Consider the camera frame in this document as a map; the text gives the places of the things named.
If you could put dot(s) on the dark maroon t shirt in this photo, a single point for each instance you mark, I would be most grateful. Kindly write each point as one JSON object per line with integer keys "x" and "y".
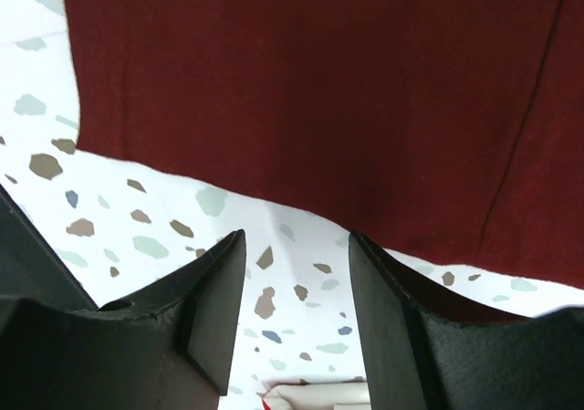
{"x": 451, "y": 130}

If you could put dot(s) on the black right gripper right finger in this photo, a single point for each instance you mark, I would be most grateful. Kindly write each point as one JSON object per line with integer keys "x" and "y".
{"x": 427, "y": 347}

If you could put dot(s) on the folded white t shirt underneath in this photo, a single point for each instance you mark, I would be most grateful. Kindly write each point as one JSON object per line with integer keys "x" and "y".
{"x": 345, "y": 395}

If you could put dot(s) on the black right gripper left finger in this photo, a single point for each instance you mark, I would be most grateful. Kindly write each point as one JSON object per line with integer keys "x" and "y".
{"x": 169, "y": 345}

